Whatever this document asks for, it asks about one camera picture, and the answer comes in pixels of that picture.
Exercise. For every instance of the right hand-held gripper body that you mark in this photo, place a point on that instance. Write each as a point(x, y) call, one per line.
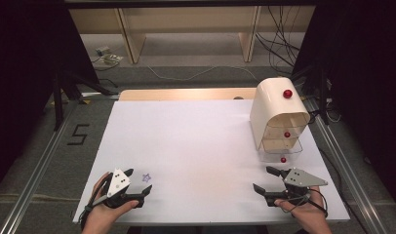
point(298, 178)

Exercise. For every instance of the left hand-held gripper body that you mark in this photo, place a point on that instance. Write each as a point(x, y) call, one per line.
point(118, 183)

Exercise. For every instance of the person's left hand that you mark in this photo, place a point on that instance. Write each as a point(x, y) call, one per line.
point(100, 216)

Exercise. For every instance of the person's right hand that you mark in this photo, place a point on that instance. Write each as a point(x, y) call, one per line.
point(308, 216)

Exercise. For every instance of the small purple star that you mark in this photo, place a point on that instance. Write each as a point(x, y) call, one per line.
point(146, 177)

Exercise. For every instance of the clear drawer red knob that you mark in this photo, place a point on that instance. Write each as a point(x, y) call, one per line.
point(284, 134)
point(280, 152)

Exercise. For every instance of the white table cover sheet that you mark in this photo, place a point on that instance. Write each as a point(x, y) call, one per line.
point(199, 146)

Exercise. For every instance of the cream drawer cabinet red knob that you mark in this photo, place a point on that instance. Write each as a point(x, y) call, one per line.
point(270, 100)

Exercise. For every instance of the black tripod stand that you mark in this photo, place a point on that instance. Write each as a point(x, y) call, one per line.
point(318, 87)
point(69, 87)

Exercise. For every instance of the black curtain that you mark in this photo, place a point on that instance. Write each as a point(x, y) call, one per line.
point(27, 71)
point(365, 81)

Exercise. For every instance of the white power strip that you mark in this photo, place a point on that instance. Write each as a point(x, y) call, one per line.
point(102, 51)

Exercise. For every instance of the light wooden shelf unit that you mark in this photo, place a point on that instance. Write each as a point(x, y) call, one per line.
point(186, 19)

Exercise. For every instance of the aluminium floor rail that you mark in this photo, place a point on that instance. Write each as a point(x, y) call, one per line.
point(40, 169)
point(345, 169)

